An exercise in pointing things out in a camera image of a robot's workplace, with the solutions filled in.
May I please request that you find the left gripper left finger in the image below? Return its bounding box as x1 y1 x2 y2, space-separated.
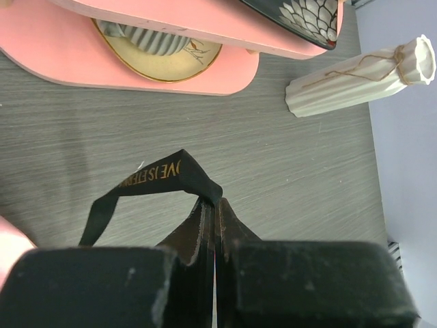
1 200 214 327

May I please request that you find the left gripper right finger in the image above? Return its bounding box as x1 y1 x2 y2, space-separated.
215 199 419 327

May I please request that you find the black ribbon with gold text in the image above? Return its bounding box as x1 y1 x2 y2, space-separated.
79 149 223 246

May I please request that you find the pink wrapping paper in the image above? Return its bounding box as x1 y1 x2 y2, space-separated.
0 217 37 289

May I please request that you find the white ribbed ceramic vase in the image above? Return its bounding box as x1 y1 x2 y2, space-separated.
285 35 436 118

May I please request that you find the black floral square plate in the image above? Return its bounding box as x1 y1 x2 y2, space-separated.
242 0 340 51

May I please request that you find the pink three-tier shelf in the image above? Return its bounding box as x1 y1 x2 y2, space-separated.
1 1 324 96

